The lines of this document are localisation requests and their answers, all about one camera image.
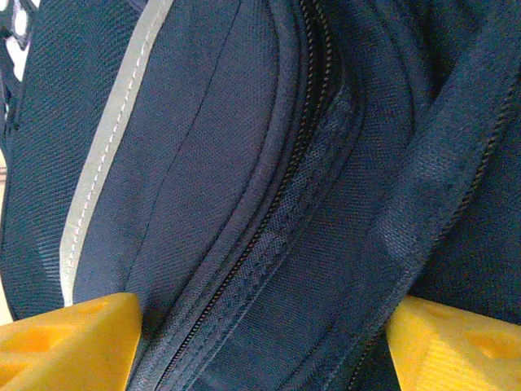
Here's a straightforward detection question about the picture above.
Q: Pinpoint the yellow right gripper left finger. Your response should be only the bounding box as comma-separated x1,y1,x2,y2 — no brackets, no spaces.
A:
0,292,143,391

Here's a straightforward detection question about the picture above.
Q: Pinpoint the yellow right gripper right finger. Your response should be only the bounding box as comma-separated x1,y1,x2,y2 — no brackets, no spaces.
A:
384,295,521,391

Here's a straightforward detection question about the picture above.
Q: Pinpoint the navy blue backpack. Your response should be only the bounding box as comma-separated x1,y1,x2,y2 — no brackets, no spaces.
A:
0,0,521,391

